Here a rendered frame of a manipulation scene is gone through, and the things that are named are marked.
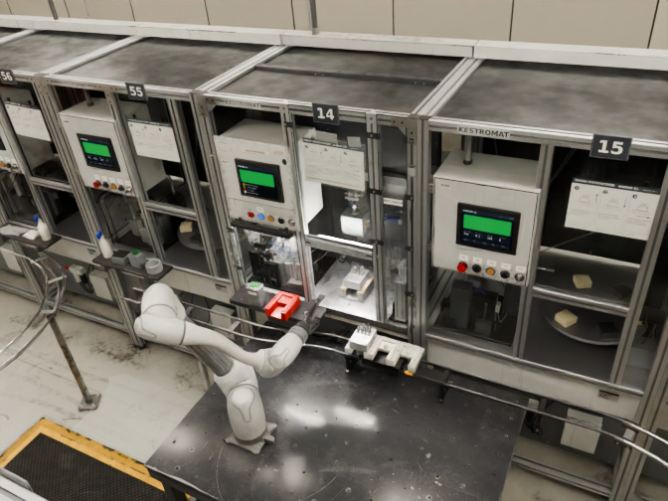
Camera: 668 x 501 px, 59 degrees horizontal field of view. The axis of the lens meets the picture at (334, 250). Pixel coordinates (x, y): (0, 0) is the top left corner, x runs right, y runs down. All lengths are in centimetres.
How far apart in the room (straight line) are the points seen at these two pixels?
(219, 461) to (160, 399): 139
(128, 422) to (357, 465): 184
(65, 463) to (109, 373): 74
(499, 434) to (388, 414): 52
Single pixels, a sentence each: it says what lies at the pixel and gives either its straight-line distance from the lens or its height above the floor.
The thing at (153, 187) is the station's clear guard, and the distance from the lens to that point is 344.
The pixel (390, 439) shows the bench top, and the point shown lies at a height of 68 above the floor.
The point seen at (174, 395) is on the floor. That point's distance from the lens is 417.
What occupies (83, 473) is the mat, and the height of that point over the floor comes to 1.
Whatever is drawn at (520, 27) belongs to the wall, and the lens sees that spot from 593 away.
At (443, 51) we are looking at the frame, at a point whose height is 205.
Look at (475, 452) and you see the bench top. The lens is 281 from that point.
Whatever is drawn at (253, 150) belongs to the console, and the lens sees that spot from 281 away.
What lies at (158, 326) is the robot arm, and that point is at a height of 144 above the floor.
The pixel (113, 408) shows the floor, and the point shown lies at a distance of 425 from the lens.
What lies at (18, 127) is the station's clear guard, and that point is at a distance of 408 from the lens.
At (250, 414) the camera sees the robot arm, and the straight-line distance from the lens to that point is 272.
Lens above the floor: 293
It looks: 35 degrees down
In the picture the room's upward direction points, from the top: 5 degrees counter-clockwise
